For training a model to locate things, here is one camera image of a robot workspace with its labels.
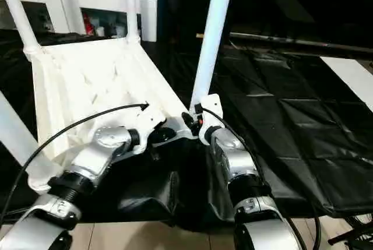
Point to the white plastic table top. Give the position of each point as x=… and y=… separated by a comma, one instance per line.
x=102, y=72

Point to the small white cup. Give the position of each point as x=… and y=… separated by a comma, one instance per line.
x=100, y=31

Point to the red box in cabinet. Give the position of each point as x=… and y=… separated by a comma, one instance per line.
x=88, y=24

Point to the white flat board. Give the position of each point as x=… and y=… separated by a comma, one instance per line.
x=349, y=75

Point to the dark metal rail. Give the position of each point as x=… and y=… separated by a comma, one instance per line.
x=291, y=40

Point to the black plastic mat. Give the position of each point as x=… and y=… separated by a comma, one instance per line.
x=291, y=116

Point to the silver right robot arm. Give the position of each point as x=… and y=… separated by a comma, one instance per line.
x=236, y=159

